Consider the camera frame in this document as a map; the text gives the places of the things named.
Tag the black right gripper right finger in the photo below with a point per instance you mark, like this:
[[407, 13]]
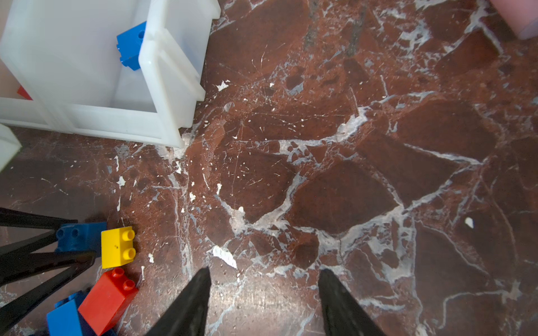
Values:
[[341, 313]]

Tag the small yellow lego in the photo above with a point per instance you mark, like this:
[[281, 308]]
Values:
[[117, 247]]

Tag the small blue lego plate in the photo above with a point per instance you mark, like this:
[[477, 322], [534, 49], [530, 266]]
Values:
[[80, 237]]

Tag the white three-compartment bin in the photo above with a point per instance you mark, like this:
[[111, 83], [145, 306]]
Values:
[[64, 54]]

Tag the blue lego pile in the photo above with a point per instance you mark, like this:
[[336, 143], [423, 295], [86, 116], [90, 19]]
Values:
[[65, 318]]

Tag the red lego pile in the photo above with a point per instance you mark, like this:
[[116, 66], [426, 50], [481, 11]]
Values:
[[107, 301]]

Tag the blue lego brick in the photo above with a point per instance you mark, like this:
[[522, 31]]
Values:
[[129, 44]]

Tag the purple and pink scoop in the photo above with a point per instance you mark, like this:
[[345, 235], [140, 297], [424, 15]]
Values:
[[520, 15]]

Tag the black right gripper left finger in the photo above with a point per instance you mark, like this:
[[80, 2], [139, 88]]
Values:
[[187, 315]]

